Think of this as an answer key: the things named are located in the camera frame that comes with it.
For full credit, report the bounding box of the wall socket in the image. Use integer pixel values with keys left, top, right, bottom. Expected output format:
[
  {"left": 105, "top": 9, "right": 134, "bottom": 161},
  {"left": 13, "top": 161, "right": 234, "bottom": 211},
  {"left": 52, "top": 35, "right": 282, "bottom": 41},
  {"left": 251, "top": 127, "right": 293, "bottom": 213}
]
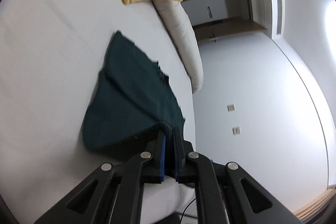
[
  {"left": 232, "top": 127, "right": 240, "bottom": 135},
  {"left": 227, "top": 104, "right": 235, "bottom": 111}
]

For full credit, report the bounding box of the wall air vent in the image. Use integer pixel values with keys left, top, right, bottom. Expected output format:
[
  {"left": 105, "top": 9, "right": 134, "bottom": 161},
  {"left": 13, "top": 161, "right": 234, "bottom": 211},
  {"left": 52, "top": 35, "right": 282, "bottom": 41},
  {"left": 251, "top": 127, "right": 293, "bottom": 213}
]
[{"left": 276, "top": 0, "right": 283, "bottom": 35}]

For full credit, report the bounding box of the dark green sweater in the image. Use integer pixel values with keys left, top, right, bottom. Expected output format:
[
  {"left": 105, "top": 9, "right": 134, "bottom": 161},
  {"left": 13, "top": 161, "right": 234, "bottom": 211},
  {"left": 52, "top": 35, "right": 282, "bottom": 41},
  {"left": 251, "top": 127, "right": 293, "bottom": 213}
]
[{"left": 83, "top": 31, "right": 185, "bottom": 161}]

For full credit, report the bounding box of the upper wall socket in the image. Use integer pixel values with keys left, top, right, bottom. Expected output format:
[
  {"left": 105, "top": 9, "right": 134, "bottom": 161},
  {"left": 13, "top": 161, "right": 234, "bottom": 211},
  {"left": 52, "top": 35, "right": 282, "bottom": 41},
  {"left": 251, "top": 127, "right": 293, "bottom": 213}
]
[{"left": 227, "top": 104, "right": 235, "bottom": 111}]

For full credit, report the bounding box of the lower wall socket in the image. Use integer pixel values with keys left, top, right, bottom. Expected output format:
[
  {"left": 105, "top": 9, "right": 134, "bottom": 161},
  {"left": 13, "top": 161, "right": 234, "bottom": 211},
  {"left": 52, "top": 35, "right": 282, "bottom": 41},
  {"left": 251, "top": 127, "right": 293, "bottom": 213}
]
[{"left": 232, "top": 127, "right": 240, "bottom": 135}]

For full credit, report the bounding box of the beige rolled duvet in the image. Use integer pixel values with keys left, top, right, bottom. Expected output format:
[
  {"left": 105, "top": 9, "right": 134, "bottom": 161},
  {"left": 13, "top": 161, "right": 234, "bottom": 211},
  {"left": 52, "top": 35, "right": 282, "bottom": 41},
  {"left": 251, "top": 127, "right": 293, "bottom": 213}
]
[{"left": 153, "top": 0, "right": 204, "bottom": 93}]

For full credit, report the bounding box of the black cable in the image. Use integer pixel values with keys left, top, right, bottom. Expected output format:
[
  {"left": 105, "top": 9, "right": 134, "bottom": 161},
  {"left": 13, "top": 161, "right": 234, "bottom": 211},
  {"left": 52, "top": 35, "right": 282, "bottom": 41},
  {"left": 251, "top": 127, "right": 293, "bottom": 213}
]
[{"left": 178, "top": 197, "right": 198, "bottom": 224}]

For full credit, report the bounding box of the wooden door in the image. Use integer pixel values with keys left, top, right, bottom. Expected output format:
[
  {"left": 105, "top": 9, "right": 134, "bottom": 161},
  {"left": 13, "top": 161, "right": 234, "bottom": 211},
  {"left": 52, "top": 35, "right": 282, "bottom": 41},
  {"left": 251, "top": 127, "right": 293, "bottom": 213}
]
[{"left": 193, "top": 17, "right": 267, "bottom": 43}]

